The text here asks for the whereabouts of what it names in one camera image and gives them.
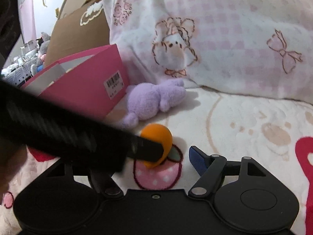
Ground brown embroidered pillow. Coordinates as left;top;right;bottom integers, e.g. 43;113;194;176
43;0;111;68

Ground grey plush toy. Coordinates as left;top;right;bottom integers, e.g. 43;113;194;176
35;31;52;73

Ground pink checked printed blanket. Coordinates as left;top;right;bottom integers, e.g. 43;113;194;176
101;0;313;104

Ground purple plush toy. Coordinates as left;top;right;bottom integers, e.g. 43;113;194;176
121;78;187;129

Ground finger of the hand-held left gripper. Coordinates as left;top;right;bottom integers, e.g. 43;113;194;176
73;113;165;172

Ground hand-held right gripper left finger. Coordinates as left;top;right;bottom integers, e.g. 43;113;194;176
45;162;124;198

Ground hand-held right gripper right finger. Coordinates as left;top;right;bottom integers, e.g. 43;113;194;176
188;146;267;198

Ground pink cardboard box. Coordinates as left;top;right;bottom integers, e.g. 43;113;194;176
21;43;131;121

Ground orange ball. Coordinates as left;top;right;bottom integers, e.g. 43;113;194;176
134;123;173;169

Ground pink curtain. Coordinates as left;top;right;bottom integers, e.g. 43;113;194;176
21;0;38;42

